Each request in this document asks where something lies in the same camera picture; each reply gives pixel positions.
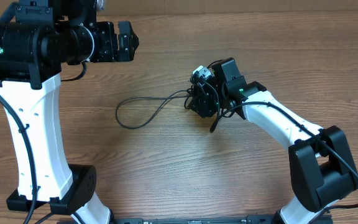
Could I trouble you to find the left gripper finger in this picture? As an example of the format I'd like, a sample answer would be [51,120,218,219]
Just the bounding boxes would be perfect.
[118,21,139,47]
[117,40,135,62]

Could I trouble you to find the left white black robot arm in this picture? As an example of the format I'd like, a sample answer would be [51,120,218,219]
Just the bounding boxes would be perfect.
[0,0,139,223]

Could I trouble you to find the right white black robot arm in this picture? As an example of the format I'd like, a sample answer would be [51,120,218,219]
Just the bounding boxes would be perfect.
[185,57,358,223]

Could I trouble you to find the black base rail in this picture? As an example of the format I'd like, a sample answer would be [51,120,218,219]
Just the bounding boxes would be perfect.
[113,215,285,224]

